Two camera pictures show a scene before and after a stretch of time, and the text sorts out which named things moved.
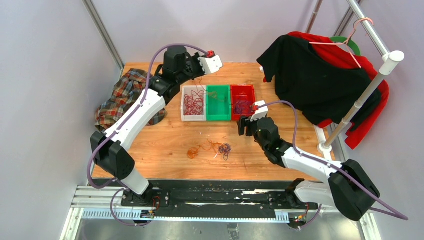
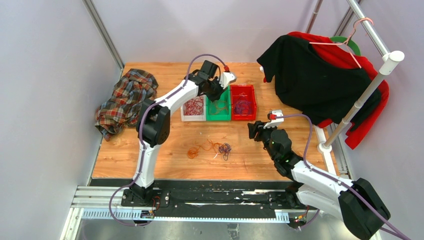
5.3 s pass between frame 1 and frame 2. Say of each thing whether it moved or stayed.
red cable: stayed
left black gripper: moved
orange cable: moved
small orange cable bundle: stayed
